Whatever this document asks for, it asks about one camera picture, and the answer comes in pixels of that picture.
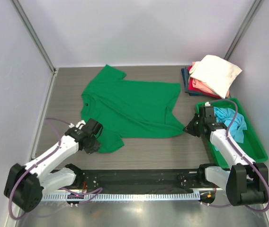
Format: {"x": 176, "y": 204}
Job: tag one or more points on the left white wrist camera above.
{"x": 78, "y": 125}

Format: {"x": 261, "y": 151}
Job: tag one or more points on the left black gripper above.
{"x": 94, "y": 148}

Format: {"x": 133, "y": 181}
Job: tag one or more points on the left aluminium frame post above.
{"x": 30, "y": 29}

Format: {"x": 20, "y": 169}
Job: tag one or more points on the green t shirt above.
{"x": 130, "y": 109}

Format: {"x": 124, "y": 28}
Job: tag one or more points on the green plastic tray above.
{"x": 252, "y": 145}

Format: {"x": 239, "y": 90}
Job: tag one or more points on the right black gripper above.
{"x": 189, "y": 128}

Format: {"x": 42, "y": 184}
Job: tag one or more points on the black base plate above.
{"x": 144, "y": 181}

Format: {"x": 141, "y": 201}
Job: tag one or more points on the slotted white cable duct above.
{"x": 65, "y": 196}

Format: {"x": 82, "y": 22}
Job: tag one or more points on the folded cream t shirt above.
{"x": 217, "y": 73}

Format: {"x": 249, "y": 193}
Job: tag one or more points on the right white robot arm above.
{"x": 246, "y": 182}

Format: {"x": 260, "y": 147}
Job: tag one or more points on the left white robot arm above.
{"x": 27, "y": 184}

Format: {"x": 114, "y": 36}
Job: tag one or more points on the right aluminium frame post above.
{"x": 253, "y": 10}

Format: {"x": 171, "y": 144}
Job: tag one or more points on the folded pink t shirt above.
{"x": 202, "y": 86}

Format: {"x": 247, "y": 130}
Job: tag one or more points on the light blue t shirt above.
{"x": 225, "y": 115}

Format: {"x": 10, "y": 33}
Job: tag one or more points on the folded navy t shirt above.
{"x": 185, "y": 77}

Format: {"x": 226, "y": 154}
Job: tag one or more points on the folded red t shirt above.
{"x": 192, "y": 89}

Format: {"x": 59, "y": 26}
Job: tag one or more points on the aluminium frame post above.
{"x": 30, "y": 29}
{"x": 253, "y": 10}

